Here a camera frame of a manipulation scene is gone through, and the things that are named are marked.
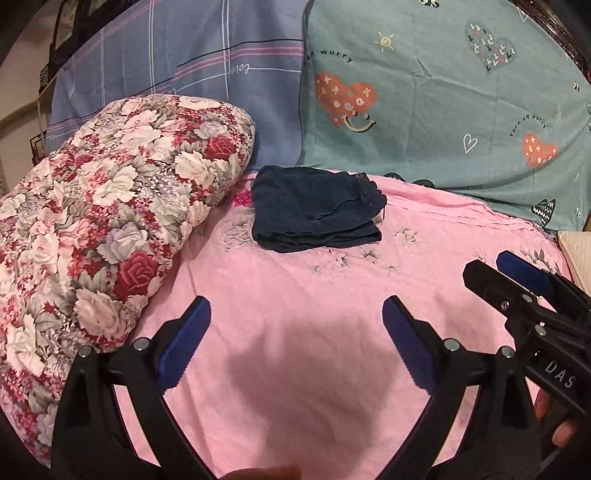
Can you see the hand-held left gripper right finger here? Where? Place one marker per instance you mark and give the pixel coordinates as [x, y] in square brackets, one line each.
[408, 346]

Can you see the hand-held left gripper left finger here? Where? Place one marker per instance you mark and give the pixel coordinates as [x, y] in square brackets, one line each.
[184, 346]

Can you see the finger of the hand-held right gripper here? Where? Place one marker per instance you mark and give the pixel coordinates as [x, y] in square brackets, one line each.
[498, 290]
[524, 274]

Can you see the dark blue pants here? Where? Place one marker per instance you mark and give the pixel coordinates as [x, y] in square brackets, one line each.
[304, 207]

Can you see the person's right hand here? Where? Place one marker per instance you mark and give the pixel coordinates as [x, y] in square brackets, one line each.
[556, 427]

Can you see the cream pillow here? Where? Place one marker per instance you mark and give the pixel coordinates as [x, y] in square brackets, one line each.
[577, 258]

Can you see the pink floral bedsheet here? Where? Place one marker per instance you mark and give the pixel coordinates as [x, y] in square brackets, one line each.
[323, 323]

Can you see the red floral quilt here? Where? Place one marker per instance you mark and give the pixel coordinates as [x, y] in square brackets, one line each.
[92, 221]

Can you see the teal heart print pillow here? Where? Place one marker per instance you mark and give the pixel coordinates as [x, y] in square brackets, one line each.
[438, 115]

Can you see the blue plaid pillow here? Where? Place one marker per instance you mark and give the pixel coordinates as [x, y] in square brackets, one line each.
[184, 60]

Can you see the dark patterned bed frame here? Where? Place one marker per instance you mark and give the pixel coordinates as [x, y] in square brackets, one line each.
[558, 32]

